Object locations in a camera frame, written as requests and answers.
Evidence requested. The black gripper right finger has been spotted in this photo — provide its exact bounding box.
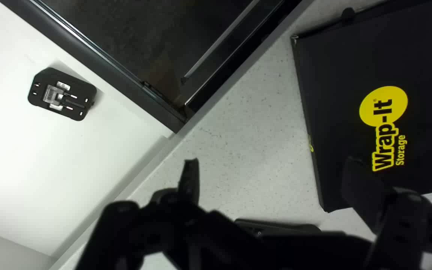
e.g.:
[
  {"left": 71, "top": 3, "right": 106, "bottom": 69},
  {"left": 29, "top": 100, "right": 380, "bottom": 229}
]
[{"left": 338, "top": 154, "right": 395, "bottom": 237}]

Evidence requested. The black metal frame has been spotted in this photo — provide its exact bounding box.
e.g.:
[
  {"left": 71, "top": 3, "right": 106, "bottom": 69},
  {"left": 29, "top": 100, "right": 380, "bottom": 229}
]
[{"left": 0, "top": 0, "right": 313, "bottom": 135}]

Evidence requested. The black wall latch plate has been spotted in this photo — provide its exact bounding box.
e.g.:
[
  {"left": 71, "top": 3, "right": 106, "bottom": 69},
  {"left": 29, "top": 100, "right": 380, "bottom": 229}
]
[{"left": 25, "top": 66, "right": 98, "bottom": 123}]

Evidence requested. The black Wrap-It storage bag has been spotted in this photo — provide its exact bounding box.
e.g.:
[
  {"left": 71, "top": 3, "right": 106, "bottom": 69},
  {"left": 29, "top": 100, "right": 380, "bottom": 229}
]
[{"left": 289, "top": 0, "right": 432, "bottom": 214}]

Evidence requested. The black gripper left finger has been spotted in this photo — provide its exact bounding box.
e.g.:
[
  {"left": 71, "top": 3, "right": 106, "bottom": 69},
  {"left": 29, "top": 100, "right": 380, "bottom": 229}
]
[{"left": 176, "top": 157, "right": 200, "bottom": 204}]

